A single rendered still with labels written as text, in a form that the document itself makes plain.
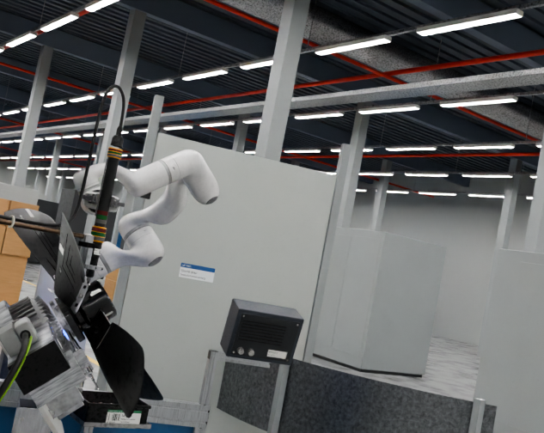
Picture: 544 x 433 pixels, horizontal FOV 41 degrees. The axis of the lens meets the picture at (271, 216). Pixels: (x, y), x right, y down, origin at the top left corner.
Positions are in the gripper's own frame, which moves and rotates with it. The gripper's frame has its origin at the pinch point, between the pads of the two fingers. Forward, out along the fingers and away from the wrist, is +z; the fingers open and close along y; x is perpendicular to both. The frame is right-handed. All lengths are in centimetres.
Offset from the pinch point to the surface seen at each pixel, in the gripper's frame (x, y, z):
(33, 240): -15.5, 17.5, 4.8
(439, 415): -64, -180, -76
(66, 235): -12.1, 10.9, 31.5
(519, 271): 34, -489, -426
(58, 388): -49, 6, 39
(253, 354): -43, -67, -30
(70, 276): -22.1, 7.6, 28.5
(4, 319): -36.6, 21.1, 18.5
